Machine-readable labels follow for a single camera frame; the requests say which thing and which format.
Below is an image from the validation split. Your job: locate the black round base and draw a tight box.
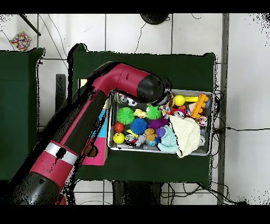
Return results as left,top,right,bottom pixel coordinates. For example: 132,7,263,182
140,13,169,25

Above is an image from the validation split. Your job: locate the green furry googly-eyed toy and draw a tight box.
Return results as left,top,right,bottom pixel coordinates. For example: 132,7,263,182
146,105,163,121

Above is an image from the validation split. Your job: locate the large blue spiky ball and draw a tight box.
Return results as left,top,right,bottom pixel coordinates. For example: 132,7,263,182
130,117,148,136

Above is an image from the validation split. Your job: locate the clear mesh bin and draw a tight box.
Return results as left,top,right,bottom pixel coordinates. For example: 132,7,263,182
106,86,214,157

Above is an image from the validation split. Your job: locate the green spiky ball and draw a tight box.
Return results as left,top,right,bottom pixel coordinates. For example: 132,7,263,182
117,106,136,125

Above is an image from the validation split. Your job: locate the dark green side table cloth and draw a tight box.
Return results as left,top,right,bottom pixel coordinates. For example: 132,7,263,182
0,48,46,183

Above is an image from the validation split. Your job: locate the orange toy brick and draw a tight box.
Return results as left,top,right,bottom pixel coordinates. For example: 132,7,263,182
188,94,210,119

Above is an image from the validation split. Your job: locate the black rod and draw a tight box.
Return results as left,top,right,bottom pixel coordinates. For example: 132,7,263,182
18,14,42,36

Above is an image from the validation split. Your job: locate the yellow duck toy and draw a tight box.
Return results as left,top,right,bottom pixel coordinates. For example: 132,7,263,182
133,109,148,119

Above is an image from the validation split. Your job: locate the small red ball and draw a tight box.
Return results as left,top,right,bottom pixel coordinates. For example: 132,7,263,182
113,122,125,133

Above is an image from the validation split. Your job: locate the colourful patterned packet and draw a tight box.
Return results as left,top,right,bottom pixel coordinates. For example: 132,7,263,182
9,31,32,52

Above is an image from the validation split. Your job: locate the yellow smiley ball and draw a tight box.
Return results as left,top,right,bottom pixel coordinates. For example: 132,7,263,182
112,132,126,145

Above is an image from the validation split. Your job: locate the yellow tennis ball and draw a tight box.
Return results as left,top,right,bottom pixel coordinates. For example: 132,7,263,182
174,95,186,107

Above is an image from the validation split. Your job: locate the colourful patterned cloth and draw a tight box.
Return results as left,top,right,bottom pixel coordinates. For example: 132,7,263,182
160,105,172,117

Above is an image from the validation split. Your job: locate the grey metal strip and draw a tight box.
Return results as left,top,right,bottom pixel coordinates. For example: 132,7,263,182
217,13,230,206

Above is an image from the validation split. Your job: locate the cream knitted cloth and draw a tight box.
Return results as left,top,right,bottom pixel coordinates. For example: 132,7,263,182
168,115,201,158

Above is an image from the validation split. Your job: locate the wooden box with three holes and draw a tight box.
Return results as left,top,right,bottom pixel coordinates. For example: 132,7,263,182
78,79,110,166

